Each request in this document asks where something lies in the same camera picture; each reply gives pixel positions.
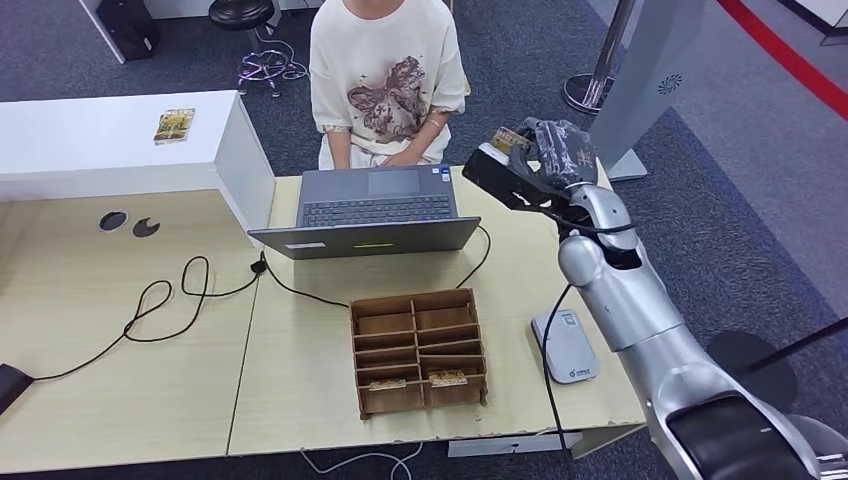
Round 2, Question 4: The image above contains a person's left hand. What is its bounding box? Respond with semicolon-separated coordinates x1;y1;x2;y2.
382;148;425;168

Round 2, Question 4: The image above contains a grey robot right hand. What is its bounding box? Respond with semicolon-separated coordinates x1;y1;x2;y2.
506;117;599;193

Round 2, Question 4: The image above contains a yellow printed ID card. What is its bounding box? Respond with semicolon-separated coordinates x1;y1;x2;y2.
490;125;535;157

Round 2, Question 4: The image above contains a person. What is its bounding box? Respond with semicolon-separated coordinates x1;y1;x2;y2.
308;0;470;170

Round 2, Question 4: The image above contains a wooden card organizer box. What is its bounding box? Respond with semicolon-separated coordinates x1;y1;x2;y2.
349;288;490;421

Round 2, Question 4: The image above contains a grey card reader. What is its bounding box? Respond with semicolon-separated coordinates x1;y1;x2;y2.
529;308;601;386

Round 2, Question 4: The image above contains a grey laptop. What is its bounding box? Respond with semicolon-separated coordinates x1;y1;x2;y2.
246;164;483;261

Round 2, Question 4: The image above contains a grey kiosk stand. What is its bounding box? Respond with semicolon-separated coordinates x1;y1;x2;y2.
586;0;707;183

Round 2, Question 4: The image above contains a black round stool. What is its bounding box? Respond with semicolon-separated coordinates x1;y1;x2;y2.
207;0;295;99

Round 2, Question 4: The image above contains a black stanchion with round base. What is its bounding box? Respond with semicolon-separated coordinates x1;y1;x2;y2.
705;316;848;413

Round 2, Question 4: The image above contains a black computer tower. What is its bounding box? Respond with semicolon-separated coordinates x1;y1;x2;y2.
95;0;160;64

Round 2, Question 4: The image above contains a white furniture corner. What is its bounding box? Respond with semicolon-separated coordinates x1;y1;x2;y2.
778;0;848;48

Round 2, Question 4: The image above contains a white counter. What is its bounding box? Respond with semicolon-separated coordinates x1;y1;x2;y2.
0;90;276;248

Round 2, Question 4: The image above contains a white desk panel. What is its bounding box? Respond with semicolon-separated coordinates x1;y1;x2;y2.
76;0;127;66

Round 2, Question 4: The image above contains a chrome stanchion base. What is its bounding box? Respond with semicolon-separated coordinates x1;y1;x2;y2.
784;413;848;480

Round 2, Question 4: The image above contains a black power adapter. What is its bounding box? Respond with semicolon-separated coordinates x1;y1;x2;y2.
0;362;34;417

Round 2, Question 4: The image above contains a chrome stanchion post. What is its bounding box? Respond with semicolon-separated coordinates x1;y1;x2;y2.
563;0;641;116

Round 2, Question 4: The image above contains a white floor cable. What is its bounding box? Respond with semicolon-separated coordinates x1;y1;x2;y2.
253;29;309;82

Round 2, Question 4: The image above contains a black laptop power cable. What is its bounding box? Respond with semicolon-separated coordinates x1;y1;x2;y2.
31;225;493;382

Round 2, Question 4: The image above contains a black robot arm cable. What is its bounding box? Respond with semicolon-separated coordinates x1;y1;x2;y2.
539;283;576;455

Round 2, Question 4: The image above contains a white cable under desk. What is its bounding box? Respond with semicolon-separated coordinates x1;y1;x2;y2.
299;442;424;480

